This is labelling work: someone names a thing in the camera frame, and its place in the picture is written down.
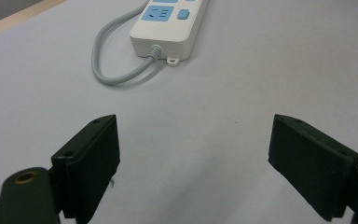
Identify grey power strip cable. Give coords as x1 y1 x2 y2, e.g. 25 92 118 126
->
90 0 164 87

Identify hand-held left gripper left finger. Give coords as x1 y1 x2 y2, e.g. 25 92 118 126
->
50 114 121 224

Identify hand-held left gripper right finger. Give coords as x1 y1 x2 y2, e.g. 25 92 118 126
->
268 113 358 222

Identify white power strip blue sockets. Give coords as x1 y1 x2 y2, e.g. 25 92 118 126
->
129 0 211 67

